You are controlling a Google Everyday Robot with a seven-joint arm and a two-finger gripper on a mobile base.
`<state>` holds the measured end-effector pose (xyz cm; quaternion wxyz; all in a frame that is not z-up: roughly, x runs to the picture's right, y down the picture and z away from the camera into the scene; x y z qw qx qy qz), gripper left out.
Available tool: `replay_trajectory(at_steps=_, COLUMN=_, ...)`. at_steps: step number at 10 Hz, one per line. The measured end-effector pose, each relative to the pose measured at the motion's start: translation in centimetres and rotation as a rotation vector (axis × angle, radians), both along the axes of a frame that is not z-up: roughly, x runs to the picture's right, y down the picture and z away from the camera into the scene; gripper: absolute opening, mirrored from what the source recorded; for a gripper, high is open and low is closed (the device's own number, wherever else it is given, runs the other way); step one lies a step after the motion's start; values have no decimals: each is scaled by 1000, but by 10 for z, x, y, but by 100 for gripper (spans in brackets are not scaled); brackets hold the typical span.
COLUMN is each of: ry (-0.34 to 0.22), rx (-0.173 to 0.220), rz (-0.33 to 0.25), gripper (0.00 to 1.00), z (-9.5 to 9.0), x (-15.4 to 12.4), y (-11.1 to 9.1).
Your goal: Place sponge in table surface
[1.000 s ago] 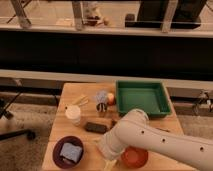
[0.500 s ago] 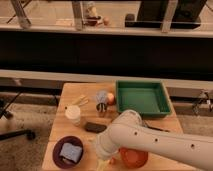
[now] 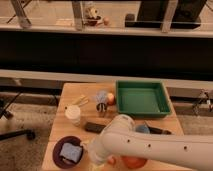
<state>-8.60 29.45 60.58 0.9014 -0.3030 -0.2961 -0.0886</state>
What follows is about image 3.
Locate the green plastic tray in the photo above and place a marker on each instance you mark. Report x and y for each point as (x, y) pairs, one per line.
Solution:
(142, 99)

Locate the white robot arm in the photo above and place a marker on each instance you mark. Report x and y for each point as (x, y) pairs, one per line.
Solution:
(120, 138)

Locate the blue sponge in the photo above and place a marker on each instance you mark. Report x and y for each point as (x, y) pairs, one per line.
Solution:
(71, 152)

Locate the blue small cup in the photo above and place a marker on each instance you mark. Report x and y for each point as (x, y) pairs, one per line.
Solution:
(142, 129)

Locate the white cup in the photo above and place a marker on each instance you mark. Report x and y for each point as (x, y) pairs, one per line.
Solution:
(73, 113)

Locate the wooden sticks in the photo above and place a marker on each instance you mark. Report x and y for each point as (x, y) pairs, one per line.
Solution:
(80, 101)

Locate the orange carrot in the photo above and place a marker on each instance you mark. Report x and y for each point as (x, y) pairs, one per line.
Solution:
(111, 160)

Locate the dark handled tool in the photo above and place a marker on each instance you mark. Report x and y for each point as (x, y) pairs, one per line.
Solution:
(155, 130)

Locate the purple plate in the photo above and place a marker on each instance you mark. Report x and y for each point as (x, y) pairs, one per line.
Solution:
(60, 161)

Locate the orange bowl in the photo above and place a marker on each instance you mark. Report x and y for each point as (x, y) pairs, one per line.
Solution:
(133, 162)

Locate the black rectangular block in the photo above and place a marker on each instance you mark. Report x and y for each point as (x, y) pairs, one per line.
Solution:
(94, 127)

